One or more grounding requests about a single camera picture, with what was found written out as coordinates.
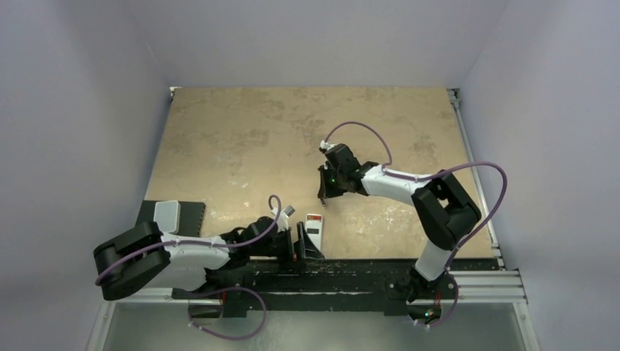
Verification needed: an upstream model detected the white plastic box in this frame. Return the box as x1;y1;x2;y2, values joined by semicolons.
153;200;181;234

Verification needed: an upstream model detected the red white remote control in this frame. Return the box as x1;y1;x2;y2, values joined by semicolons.
305;214;324;250

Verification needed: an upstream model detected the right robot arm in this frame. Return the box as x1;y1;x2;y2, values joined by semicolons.
317;142;481;301

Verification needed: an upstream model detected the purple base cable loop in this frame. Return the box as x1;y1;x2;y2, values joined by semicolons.
187;285;268;341

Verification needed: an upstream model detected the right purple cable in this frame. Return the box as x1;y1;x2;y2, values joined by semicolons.
322;121;509;331

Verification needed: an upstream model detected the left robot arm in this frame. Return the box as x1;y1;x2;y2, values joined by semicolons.
94;216;325;301

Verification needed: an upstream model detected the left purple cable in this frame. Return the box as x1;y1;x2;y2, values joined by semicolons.
94;195;283;287

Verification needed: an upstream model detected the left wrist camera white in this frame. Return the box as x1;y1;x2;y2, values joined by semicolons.
271;205;295;231

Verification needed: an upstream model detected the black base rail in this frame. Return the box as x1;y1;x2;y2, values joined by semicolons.
169;259;485;318

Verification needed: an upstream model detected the aluminium frame rail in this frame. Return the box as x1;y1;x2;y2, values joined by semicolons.
447;88;526;300

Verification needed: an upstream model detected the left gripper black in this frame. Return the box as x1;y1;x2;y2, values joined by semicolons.
249;222;323;269

